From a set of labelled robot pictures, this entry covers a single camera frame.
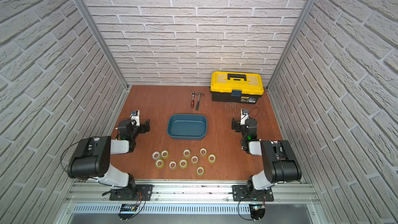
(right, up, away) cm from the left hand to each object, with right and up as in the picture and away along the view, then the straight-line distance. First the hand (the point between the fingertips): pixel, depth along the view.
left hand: (142, 116), depth 94 cm
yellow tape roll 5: (+29, -20, -8) cm, 36 cm away
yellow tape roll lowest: (+37, -28, -13) cm, 48 cm away
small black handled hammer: (+34, +10, +16) cm, 39 cm away
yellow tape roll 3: (+21, -25, -13) cm, 35 cm away
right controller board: (+64, -42, -23) cm, 80 cm away
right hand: (+63, -1, 0) cm, 63 cm away
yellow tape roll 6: (+33, -23, -10) cm, 42 cm away
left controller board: (+2, -42, -23) cm, 48 cm away
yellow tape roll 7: (+38, -19, -7) cm, 43 cm away
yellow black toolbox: (+65, +19, +4) cm, 68 cm away
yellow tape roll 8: (+43, -22, -10) cm, 49 cm away
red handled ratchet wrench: (+30, +9, +16) cm, 36 cm away
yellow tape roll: (+16, -20, -9) cm, 28 cm away
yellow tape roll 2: (+14, -24, -11) cm, 30 cm away
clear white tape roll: (+11, -21, -9) cm, 25 cm away
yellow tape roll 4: (+27, -25, -11) cm, 39 cm away
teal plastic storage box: (+28, -7, +3) cm, 29 cm away
